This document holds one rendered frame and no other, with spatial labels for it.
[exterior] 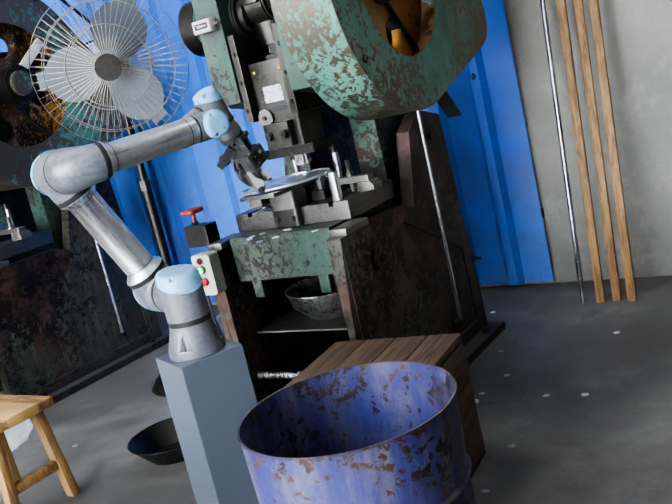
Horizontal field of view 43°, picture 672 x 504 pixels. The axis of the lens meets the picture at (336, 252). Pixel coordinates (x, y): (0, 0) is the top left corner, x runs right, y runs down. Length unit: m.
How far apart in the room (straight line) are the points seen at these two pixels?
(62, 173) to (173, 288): 0.40
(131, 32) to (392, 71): 1.21
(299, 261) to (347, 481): 1.29
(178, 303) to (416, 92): 0.93
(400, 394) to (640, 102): 2.07
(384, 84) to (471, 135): 1.43
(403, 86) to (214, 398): 1.02
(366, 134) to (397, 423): 1.31
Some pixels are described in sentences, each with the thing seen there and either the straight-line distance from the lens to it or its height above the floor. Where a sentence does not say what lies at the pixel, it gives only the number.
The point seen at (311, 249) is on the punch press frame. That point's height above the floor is 0.58.
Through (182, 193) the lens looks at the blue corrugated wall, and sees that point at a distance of 4.73.
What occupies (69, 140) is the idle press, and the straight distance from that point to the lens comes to 3.85.
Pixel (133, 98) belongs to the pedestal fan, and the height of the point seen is 1.17.
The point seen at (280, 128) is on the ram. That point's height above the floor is 0.95.
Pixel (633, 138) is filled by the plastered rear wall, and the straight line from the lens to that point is 3.61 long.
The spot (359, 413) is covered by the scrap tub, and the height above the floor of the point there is 0.37.
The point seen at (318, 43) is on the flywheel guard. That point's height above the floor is 1.16.
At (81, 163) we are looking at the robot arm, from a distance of 2.17.
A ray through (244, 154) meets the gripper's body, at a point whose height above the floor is 0.91.
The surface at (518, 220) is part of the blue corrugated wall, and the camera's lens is 3.78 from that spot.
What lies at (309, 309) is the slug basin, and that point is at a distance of 2.80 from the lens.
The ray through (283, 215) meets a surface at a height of 0.69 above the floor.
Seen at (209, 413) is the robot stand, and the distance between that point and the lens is 2.28.
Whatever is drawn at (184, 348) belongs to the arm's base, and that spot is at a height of 0.48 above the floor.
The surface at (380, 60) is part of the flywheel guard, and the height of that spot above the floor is 1.09.
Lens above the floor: 1.07
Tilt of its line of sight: 11 degrees down
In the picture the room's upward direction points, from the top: 13 degrees counter-clockwise
